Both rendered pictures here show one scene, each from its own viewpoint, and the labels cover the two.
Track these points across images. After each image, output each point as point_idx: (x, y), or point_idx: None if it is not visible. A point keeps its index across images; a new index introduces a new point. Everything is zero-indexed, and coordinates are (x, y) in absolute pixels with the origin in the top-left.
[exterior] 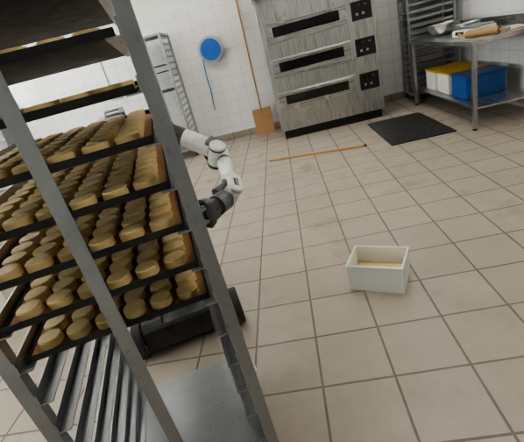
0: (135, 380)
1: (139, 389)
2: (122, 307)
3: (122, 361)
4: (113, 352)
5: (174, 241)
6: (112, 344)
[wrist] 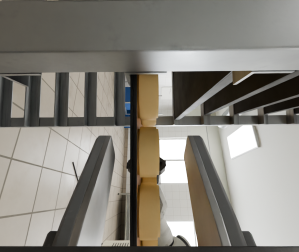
0: None
1: None
2: None
3: (32, 90)
4: (59, 74)
5: None
6: (60, 89)
